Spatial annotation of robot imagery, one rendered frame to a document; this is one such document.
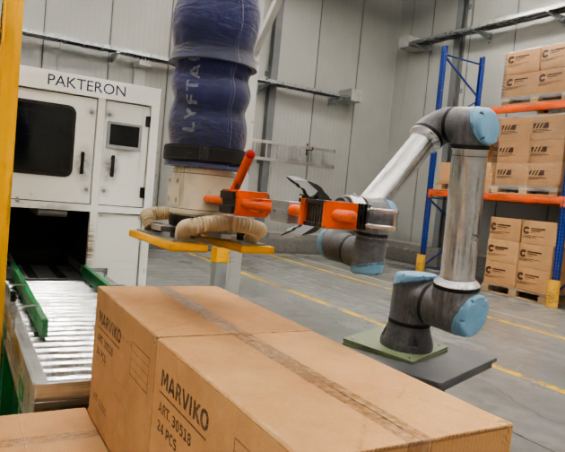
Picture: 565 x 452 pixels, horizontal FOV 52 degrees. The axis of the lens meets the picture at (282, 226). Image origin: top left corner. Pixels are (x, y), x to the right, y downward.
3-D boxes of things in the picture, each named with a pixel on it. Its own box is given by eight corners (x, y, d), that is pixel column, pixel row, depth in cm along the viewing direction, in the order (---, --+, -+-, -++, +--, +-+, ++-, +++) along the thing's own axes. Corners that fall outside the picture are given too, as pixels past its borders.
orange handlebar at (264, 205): (158, 198, 180) (159, 186, 180) (244, 204, 196) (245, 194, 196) (334, 225, 101) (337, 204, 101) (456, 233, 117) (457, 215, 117)
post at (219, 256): (193, 451, 280) (211, 246, 274) (206, 449, 283) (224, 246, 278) (198, 457, 274) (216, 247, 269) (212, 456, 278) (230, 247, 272)
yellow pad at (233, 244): (189, 239, 177) (191, 221, 176) (220, 239, 182) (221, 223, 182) (240, 253, 148) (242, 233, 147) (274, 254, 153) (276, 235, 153)
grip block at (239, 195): (216, 212, 139) (219, 188, 139) (252, 215, 144) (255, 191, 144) (232, 215, 132) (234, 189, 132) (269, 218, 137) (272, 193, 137)
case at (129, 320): (88, 412, 180) (97, 285, 178) (207, 400, 200) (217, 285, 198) (143, 514, 128) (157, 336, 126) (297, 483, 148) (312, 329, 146)
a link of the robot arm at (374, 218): (398, 236, 163) (404, 200, 162) (364, 233, 157) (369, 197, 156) (377, 230, 171) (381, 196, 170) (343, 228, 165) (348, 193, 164)
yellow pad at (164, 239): (127, 236, 167) (129, 219, 166) (161, 237, 172) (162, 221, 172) (169, 251, 138) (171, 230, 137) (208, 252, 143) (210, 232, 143)
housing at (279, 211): (268, 221, 121) (270, 199, 121) (295, 222, 124) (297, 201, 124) (285, 223, 115) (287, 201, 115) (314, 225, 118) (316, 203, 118)
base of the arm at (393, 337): (397, 334, 224) (401, 308, 223) (442, 349, 211) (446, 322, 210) (369, 341, 210) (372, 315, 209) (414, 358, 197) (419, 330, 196)
